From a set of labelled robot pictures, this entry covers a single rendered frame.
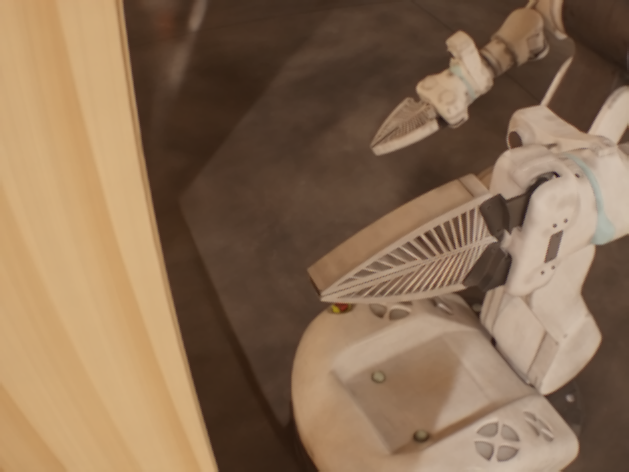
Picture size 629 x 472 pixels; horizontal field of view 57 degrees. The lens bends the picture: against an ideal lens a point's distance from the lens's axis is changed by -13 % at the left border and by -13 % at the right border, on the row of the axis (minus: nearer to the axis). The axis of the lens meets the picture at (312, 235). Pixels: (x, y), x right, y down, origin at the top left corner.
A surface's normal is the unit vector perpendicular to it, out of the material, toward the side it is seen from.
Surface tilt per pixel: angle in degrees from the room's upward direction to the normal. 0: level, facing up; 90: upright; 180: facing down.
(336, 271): 29
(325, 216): 0
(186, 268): 0
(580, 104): 64
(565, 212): 87
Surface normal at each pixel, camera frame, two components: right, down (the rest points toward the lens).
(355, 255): -0.40, -0.54
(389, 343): 0.45, 0.39
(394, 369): -0.02, -0.75
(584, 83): -0.79, -0.04
